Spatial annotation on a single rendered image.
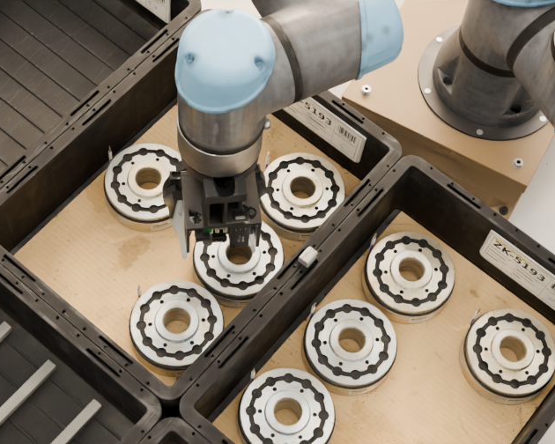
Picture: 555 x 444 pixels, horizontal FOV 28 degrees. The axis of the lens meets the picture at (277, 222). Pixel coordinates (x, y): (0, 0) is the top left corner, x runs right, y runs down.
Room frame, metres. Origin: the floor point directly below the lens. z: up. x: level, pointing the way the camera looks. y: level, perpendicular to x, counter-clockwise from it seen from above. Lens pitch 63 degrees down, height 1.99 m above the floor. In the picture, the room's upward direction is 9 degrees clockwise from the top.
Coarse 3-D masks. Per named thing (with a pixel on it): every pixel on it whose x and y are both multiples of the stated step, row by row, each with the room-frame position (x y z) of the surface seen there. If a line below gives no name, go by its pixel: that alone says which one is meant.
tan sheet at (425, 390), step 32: (416, 224) 0.62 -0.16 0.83; (352, 288) 0.53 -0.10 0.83; (480, 288) 0.55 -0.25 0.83; (448, 320) 0.51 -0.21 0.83; (544, 320) 0.52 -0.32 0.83; (288, 352) 0.44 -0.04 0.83; (416, 352) 0.46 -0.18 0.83; (448, 352) 0.47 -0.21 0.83; (512, 352) 0.48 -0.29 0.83; (384, 384) 0.42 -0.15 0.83; (416, 384) 0.42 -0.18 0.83; (448, 384) 0.43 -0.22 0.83; (224, 416) 0.35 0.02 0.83; (288, 416) 0.36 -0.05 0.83; (352, 416) 0.37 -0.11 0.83; (384, 416) 0.38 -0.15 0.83; (416, 416) 0.39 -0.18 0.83; (448, 416) 0.39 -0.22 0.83; (480, 416) 0.40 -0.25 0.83; (512, 416) 0.40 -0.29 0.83
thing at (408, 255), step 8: (400, 256) 0.56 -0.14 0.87; (408, 256) 0.56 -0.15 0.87; (416, 256) 0.56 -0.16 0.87; (424, 256) 0.56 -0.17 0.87; (392, 264) 0.55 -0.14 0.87; (424, 264) 0.55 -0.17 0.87; (392, 272) 0.54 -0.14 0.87; (424, 272) 0.54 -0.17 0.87; (432, 272) 0.54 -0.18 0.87; (400, 280) 0.53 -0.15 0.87; (424, 280) 0.53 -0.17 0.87; (408, 288) 0.52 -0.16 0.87; (416, 288) 0.52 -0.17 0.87
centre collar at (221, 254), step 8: (248, 240) 0.55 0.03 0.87; (224, 248) 0.53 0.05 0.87; (256, 248) 0.54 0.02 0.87; (224, 256) 0.52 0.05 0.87; (256, 256) 0.53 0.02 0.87; (224, 264) 0.51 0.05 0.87; (232, 264) 0.51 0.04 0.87; (240, 264) 0.52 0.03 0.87; (248, 264) 0.52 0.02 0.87; (256, 264) 0.52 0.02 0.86; (232, 272) 0.51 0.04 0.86; (240, 272) 0.51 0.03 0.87
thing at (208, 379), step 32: (416, 160) 0.65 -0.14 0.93; (384, 192) 0.60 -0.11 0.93; (448, 192) 0.62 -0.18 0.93; (352, 224) 0.56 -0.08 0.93; (512, 224) 0.59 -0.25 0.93; (320, 256) 0.51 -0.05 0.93; (544, 256) 0.55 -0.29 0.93; (288, 288) 0.47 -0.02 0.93; (256, 320) 0.43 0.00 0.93; (224, 352) 0.39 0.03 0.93; (192, 416) 0.32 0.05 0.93; (544, 416) 0.37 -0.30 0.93
